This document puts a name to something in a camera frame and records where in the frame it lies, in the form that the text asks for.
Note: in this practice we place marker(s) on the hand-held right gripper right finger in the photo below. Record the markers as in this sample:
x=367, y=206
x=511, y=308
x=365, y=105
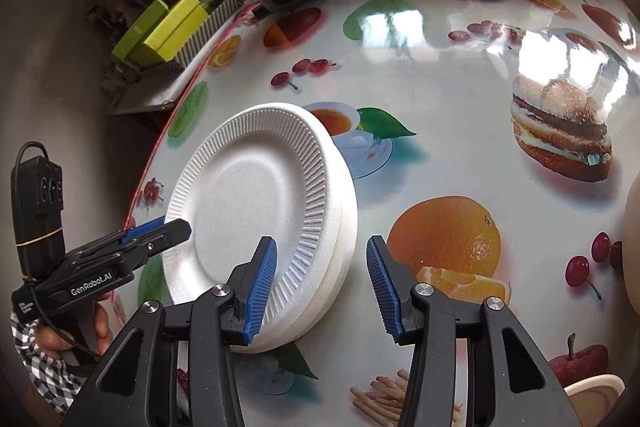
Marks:
x=382, y=287

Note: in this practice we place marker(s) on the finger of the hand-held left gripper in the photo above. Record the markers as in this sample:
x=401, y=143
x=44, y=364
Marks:
x=172, y=232
x=145, y=228

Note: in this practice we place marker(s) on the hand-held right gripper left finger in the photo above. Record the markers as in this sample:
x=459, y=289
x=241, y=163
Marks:
x=260, y=292

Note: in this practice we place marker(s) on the large white ribbed foam plate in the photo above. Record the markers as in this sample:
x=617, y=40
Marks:
x=300, y=332

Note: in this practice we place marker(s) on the beige paper bowl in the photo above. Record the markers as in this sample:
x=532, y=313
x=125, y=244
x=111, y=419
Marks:
x=595, y=399

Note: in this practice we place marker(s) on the person's left forearm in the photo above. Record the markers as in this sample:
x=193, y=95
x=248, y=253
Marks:
x=40, y=377

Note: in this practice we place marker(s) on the person's left hand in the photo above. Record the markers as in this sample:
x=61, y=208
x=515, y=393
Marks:
x=102, y=322

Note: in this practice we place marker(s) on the white board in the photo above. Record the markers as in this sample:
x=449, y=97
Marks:
x=150, y=92

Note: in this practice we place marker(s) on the food print tablecloth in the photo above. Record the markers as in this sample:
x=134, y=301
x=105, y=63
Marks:
x=450, y=107

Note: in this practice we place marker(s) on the flat green box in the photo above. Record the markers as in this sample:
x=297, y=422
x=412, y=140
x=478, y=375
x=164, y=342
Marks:
x=140, y=32

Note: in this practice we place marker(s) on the yellow-green box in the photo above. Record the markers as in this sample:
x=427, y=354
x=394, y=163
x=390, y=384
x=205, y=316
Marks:
x=172, y=29

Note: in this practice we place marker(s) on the black white striped box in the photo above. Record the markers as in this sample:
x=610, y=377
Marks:
x=212, y=32

